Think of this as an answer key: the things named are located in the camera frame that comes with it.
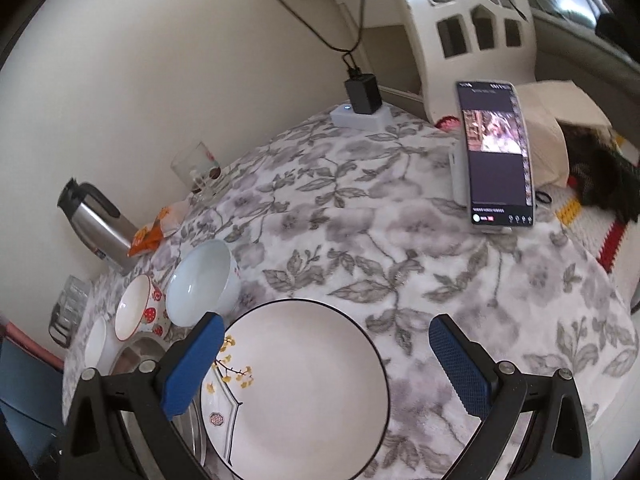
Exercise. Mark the pink strip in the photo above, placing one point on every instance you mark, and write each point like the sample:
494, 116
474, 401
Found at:
35, 347

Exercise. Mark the white bowl with floral print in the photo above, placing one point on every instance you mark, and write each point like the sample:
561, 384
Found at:
200, 280

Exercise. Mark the glass mug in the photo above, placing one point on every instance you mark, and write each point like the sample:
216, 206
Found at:
192, 165

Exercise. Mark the orange snack packet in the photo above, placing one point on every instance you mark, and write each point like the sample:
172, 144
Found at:
142, 242
170, 220

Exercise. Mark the black cloth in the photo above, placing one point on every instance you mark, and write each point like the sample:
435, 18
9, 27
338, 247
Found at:
600, 170

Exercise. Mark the stainless steel thermos jug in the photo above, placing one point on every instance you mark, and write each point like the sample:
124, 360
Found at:
100, 225

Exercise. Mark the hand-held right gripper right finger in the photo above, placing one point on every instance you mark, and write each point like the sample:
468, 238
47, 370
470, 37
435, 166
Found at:
460, 370

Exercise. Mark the white power strip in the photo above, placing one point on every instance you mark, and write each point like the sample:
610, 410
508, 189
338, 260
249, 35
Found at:
345, 119

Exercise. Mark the grey sofa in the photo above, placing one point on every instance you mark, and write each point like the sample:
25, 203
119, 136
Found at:
575, 40

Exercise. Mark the large black-rimmed flower plate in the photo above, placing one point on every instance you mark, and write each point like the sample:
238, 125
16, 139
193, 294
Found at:
310, 385

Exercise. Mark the smartphone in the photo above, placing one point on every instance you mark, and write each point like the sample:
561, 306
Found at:
495, 180

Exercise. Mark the small red object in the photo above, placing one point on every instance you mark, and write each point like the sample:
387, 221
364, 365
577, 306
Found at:
446, 124

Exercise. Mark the white shelf unit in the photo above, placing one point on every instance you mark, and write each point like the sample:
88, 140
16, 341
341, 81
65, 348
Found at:
430, 70

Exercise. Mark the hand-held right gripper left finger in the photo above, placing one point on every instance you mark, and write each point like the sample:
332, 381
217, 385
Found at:
192, 365

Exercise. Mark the white paper bag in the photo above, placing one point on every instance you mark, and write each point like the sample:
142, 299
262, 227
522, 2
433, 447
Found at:
550, 130

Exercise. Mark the plain white dish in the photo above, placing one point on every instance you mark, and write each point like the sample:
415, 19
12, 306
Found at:
95, 342

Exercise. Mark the holder with drinking glasses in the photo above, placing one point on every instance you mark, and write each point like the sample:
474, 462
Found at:
67, 305

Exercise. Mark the yellow red crochet mat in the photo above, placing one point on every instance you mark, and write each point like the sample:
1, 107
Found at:
585, 225

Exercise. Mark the blue panel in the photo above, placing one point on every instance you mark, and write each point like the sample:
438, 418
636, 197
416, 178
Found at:
25, 385

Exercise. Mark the red patterned bowl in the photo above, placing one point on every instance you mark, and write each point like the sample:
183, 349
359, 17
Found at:
131, 310

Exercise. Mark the black power adapter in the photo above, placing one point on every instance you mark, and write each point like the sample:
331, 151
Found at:
362, 92

